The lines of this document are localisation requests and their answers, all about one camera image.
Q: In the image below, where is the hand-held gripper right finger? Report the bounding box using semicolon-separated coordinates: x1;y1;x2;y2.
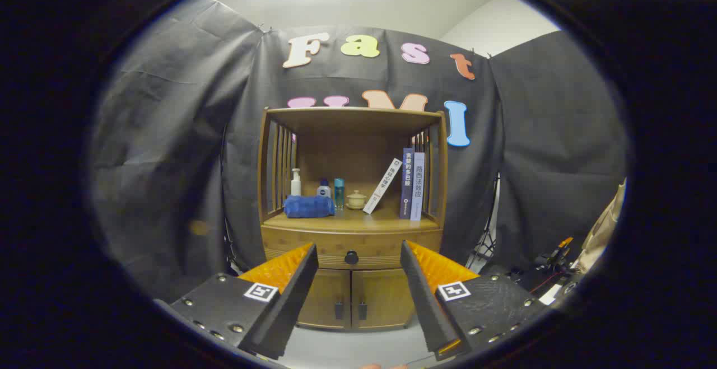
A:
400;240;552;361

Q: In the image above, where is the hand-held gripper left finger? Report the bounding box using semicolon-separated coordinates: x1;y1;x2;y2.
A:
154;242;319;360

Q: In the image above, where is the wooden drawer with black knob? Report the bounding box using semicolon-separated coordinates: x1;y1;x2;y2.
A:
261;226;443;272

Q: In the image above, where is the wooden cabinet door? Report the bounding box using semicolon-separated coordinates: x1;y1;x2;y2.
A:
351;268;416;329
297;268;352;329

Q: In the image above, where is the wooden countertop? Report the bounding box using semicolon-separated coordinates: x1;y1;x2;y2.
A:
263;207;442;232

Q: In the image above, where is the wooden cabinet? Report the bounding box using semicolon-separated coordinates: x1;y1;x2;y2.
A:
257;106;449;331

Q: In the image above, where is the black tripod stand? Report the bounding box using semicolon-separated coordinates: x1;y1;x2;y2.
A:
465;173;500;273

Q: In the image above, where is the rolled blue towel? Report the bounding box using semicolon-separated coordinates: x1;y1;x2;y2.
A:
283;195;336;218

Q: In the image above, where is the light purple book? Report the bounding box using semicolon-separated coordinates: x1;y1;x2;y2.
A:
410;152;426;222

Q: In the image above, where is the dark blue book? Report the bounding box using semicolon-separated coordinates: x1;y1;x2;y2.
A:
399;147;416;219

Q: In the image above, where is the white book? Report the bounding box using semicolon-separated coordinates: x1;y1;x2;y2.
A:
363;158;403;214

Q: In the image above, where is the black device with orange part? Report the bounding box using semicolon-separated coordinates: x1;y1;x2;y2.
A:
535;237;575;280

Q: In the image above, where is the person's beige clothing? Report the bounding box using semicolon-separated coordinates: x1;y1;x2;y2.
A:
577;178;627;273

